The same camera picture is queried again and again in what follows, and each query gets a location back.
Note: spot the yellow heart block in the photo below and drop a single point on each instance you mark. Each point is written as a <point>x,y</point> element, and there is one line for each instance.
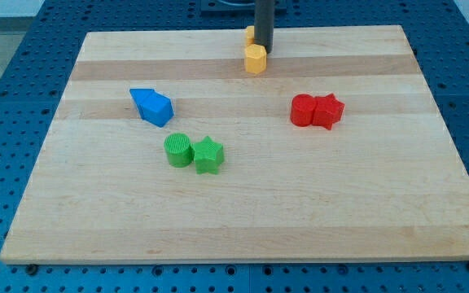
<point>249,35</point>

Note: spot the green star block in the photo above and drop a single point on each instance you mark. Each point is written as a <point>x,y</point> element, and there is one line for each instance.
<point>208,155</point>

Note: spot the green cylinder block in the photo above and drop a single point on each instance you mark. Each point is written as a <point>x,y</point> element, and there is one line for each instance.
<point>177,147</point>

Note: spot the wooden board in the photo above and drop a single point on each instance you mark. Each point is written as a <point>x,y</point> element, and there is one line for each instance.
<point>386,183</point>

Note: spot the red cylinder block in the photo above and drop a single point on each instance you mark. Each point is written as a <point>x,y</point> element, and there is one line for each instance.
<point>302,110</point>

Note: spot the blue cube block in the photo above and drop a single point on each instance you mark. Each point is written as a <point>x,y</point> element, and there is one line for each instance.
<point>155,108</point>

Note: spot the yellow hexagon block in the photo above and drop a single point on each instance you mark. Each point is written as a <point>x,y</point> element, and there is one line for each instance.
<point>255,57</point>

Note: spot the red star block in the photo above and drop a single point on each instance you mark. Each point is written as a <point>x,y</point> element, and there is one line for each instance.
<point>328,111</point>

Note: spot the blue triangle block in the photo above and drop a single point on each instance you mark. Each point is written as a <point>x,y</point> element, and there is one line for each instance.
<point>138,97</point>

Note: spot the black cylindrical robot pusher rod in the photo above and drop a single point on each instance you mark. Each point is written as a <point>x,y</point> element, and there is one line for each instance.
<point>264,23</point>

